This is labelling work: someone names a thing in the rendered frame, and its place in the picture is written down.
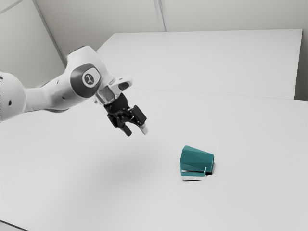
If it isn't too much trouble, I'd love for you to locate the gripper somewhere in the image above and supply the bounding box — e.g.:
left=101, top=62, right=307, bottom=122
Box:
left=103, top=93, right=149, bottom=137

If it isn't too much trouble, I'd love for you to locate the teal faceted mug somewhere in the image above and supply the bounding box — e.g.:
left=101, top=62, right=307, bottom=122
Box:
left=179, top=145, right=215, bottom=181

